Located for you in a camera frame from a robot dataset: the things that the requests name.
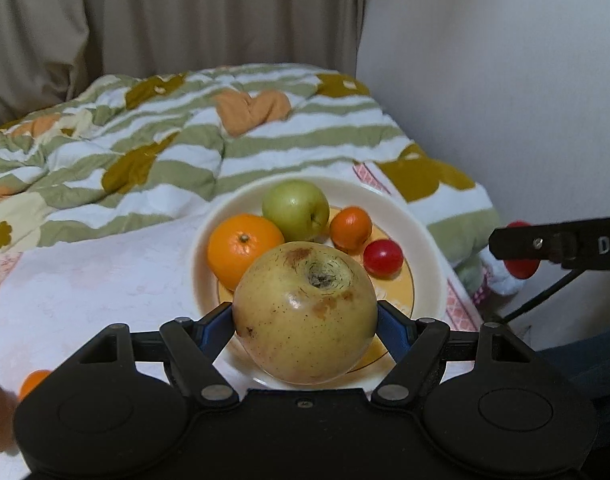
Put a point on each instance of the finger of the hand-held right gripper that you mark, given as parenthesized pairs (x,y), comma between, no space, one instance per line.
(550,242)

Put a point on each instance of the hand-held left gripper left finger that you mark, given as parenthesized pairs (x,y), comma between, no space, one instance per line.
(217,327)

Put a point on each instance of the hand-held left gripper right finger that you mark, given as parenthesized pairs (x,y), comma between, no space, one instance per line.
(392,330)

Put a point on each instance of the red cherry tomato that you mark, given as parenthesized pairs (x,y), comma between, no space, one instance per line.
(521,268)
(382,257)

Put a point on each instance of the cream plate with cartoon print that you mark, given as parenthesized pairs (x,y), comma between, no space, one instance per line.
(427,265)

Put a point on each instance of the large orange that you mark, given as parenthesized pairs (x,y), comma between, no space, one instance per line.
(240,250)
(34,384)

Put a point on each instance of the large yellow apple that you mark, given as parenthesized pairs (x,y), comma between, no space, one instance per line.
(305,330)

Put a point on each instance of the small tangerine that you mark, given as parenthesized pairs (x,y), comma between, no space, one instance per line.
(351,227)

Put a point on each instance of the green apple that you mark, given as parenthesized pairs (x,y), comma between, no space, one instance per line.
(295,207)

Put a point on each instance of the white patterned cloth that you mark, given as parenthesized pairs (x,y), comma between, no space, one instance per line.
(492,282)

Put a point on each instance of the pink floral tablecloth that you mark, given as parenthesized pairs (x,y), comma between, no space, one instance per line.
(110,285)

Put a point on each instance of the dark blue clothing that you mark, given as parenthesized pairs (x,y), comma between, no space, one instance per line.
(595,360)

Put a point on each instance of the green striped floral blanket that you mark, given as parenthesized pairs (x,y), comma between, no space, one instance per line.
(135,160)

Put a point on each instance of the beige curtain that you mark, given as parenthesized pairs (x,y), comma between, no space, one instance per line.
(185,20)

